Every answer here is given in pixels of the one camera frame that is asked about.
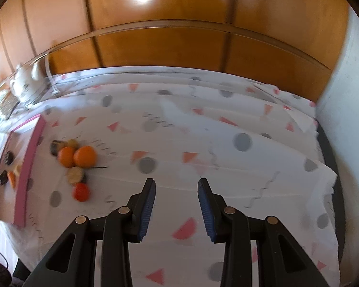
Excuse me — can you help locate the dark cylinder tan-topped fruit piece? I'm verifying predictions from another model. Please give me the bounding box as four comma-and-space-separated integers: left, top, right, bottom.
66, 167, 87, 185

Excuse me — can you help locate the woven tissue box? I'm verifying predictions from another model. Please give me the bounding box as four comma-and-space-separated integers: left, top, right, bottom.
0, 93, 20, 117

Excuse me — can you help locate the pink-rimmed white tray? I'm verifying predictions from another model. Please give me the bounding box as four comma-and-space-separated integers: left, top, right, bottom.
0, 115, 46, 227

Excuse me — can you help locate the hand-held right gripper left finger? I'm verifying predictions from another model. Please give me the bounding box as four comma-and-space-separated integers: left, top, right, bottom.
23, 178, 157, 287

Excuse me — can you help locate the white ceramic kettle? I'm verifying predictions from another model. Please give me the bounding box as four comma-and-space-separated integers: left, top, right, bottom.
9, 63, 45, 104

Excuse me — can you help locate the red tomato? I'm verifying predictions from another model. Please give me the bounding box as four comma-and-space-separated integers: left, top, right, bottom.
72, 183, 90, 202

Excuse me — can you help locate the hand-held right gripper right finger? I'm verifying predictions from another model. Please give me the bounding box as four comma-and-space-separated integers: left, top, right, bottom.
197, 178, 330, 287

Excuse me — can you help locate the white kettle power cord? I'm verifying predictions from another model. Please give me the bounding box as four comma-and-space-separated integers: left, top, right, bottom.
45, 55, 60, 96

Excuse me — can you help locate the orange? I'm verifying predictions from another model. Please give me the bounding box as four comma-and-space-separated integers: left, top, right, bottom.
58, 146, 77, 168
73, 146, 97, 168

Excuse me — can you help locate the white kettle base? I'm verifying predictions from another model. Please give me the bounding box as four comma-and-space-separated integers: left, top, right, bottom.
18, 94, 44, 108

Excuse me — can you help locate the wooden panelled wardrobe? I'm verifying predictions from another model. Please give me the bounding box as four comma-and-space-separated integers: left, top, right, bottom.
0, 0, 350, 102

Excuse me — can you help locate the patterned white tablecloth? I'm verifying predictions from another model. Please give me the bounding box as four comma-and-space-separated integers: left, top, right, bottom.
0, 66, 342, 287

